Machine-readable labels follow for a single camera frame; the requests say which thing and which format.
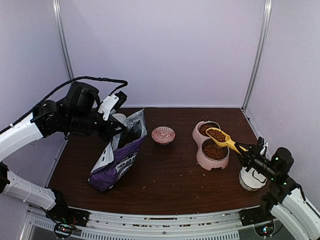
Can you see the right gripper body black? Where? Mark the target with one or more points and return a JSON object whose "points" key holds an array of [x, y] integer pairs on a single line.
{"points": [[251, 156]]}

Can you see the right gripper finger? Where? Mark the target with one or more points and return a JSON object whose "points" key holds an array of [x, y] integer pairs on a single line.
{"points": [[243, 147], [242, 156]]}

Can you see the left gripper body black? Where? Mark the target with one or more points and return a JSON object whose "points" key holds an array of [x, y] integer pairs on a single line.
{"points": [[105, 133]]}

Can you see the yellow plastic scoop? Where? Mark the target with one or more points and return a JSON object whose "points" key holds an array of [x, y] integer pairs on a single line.
{"points": [[223, 140]]}

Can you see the brown pet food kibble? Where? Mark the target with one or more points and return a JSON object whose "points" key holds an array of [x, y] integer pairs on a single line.
{"points": [[209, 147]]}

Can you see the purple pet food bag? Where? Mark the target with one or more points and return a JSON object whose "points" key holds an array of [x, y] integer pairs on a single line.
{"points": [[120, 154]]}

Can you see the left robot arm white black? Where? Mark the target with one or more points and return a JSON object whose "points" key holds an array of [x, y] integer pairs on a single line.
{"points": [[82, 112]]}

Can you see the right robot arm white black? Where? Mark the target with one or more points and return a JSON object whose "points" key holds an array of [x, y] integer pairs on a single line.
{"points": [[285, 200]]}

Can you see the pink double pet feeder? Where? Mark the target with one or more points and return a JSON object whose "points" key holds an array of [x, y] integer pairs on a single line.
{"points": [[203, 161]]}

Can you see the navy white ceramic bowl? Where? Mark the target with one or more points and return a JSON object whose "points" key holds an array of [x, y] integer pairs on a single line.
{"points": [[120, 117]]}

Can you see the white scalloped ceramic bowl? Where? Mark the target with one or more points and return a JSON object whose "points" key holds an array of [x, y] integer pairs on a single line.
{"points": [[251, 180]]}

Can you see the front steel feeder bowl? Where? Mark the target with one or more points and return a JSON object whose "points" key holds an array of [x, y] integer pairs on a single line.
{"points": [[213, 151]]}

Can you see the steel feeder bowl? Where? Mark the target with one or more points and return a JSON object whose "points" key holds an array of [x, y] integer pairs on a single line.
{"points": [[213, 151], [204, 126]]}

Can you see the red patterned small bowl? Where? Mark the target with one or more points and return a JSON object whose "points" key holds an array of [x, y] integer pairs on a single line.
{"points": [[163, 135]]}

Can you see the rear steel feeder bowl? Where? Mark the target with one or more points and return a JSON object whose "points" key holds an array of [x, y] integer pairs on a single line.
{"points": [[204, 126]]}

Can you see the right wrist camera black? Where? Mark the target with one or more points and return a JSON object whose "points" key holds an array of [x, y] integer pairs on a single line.
{"points": [[262, 145]]}

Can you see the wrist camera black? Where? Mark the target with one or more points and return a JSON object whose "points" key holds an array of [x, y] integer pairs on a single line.
{"points": [[262, 145], [111, 104]]}

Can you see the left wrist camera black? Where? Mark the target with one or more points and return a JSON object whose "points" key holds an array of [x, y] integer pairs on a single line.
{"points": [[111, 104]]}

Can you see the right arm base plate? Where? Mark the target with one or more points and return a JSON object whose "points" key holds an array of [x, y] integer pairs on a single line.
{"points": [[255, 215]]}

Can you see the front aluminium rail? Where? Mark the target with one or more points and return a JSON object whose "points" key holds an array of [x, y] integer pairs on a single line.
{"points": [[221, 225]]}

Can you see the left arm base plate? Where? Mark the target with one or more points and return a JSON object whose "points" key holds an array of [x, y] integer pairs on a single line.
{"points": [[70, 216]]}

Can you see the left aluminium frame post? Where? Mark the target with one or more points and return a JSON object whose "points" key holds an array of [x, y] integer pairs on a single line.
{"points": [[62, 38]]}

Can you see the aluminium frame post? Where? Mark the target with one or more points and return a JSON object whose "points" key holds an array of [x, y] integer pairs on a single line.
{"points": [[62, 38], [264, 30]]}

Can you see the right aluminium frame post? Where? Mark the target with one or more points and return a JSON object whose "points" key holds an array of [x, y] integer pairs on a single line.
{"points": [[264, 30]]}

